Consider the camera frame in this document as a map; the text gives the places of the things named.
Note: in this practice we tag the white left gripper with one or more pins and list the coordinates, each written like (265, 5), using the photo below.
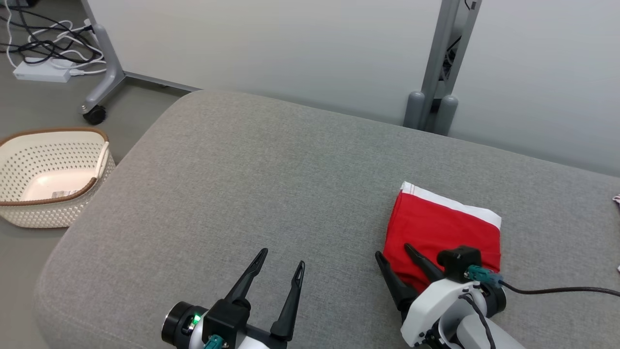
(261, 341)

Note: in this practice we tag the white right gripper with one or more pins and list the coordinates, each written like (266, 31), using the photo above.
(436, 305)

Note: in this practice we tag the red shorts white trim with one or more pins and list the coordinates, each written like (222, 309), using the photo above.
(445, 228)

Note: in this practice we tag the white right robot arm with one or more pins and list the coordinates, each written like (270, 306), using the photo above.
(479, 339)

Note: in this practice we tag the white perforated laundry basket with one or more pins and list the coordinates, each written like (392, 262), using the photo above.
(48, 174)

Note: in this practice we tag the grey partition leg with caster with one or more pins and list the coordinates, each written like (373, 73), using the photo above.
(102, 92)

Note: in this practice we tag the white power strip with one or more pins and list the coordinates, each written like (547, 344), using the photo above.
(41, 72)

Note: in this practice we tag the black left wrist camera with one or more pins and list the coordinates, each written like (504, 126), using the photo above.
(227, 317)

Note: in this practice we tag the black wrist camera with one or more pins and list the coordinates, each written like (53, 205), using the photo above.
(457, 261)
(227, 317)

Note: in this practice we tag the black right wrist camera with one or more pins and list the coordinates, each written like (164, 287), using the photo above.
(457, 261)

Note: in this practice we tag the grey metal partition post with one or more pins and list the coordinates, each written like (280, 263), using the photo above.
(436, 58)

